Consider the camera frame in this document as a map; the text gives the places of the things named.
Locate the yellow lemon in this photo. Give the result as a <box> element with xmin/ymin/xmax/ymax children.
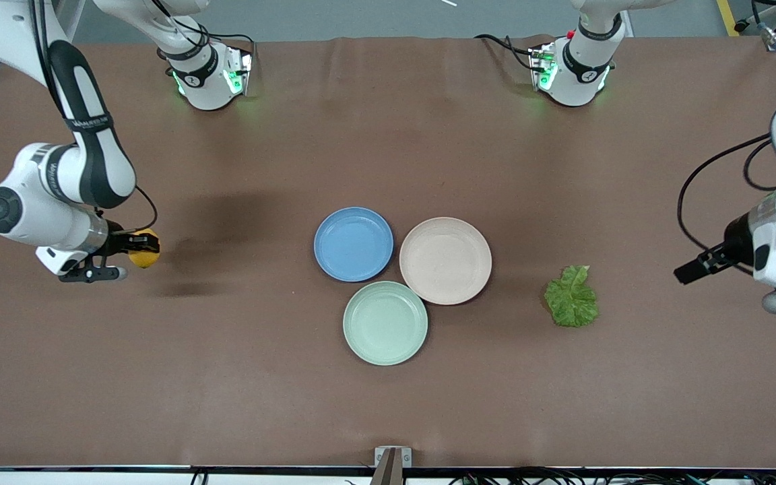
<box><xmin>127</xmin><ymin>228</ymin><xmax>161</xmax><ymax>269</ymax></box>

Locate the green lettuce leaf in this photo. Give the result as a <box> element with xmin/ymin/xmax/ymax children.
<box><xmin>544</xmin><ymin>265</ymin><xmax>600</xmax><ymax>329</ymax></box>

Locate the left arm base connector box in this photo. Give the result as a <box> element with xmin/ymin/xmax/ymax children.
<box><xmin>528</xmin><ymin>42</ymin><xmax>558</xmax><ymax>93</ymax></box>

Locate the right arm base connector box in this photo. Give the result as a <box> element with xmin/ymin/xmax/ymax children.
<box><xmin>222</xmin><ymin>44</ymin><xmax>255</xmax><ymax>96</ymax></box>

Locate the brown table cover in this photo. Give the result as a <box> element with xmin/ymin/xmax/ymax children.
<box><xmin>0</xmin><ymin>35</ymin><xmax>776</xmax><ymax>469</ymax></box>

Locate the blue plate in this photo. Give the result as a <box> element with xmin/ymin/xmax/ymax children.
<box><xmin>313</xmin><ymin>206</ymin><xmax>394</xmax><ymax>283</ymax></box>

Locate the yellow floor tape strip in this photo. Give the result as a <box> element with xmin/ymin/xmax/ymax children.
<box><xmin>716</xmin><ymin>0</ymin><xmax>741</xmax><ymax>38</ymax></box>

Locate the beige plate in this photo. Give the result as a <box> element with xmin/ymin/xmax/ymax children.
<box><xmin>399</xmin><ymin>216</ymin><xmax>493</xmax><ymax>306</ymax></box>

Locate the mint green plate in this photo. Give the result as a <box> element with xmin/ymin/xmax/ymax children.
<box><xmin>342</xmin><ymin>280</ymin><xmax>429</xmax><ymax>367</ymax></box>

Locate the black right base cable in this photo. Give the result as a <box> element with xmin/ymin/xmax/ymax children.
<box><xmin>156</xmin><ymin>0</ymin><xmax>256</xmax><ymax>68</ymax></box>

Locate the black base cable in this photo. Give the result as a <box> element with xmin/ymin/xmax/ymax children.
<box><xmin>474</xmin><ymin>32</ymin><xmax>538</xmax><ymax>72</ymax></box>
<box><xmin>156</xmin><ymin>0</ymin><xmax>256</xmax><ymax>68</ymax></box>

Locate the black cable bundle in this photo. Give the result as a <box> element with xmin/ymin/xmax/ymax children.
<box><xmin>449</xmin><ymin>465</ymin><xmax>776</xmax><ymax>485</ymax></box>

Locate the black left base cable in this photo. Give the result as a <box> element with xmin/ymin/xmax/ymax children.
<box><xmin>474</xmin><ymin>32</ymin><xmax>538</xmax><ymax>72</ymax></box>

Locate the brown camera post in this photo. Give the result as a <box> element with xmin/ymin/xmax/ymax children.
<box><xmin>369</xmin><ymin>450</ymin><xmax>403</xmax><ymax>485</ymax></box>

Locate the grey metal bracket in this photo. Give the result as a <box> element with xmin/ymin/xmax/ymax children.
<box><xmin>374</xmin><ymin>446</ymin><xmax>413</xmax><ymax>467</ymax></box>

